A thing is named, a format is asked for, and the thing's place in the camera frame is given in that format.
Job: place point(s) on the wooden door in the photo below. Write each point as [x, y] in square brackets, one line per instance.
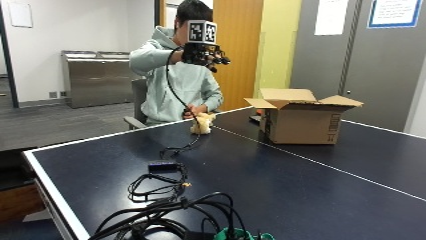
[237, 53]

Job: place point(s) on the white marker cube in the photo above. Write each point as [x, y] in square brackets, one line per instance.
[201, 31]

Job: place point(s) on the the person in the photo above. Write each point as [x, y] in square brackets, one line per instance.
[177, 86]

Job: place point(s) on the tan plush toy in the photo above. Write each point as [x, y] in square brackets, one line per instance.
[202, 124]

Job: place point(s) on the grey chair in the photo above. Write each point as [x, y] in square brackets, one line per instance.
[138, 103]

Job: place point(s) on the open cardboard box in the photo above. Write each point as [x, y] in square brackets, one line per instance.
[301, 116]

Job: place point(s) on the stainless steel bin cabinet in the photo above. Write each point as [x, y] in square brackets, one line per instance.
[95, 78]

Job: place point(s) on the white paper sheet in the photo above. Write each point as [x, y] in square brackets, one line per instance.
[330, 16]

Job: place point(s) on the small black adapter box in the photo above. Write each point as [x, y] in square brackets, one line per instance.
[162, 166]

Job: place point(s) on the blue framed notice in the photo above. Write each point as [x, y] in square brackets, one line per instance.
[394, 12]

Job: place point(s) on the green plastic object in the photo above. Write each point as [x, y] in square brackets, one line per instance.
[241, 235]

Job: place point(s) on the wooden cabinet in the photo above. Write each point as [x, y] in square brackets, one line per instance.
[20, 201]

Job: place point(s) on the wall power outlet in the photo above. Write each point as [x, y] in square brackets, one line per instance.
[53, 94]

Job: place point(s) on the white wall board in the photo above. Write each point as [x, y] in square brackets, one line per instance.
[20, 13]

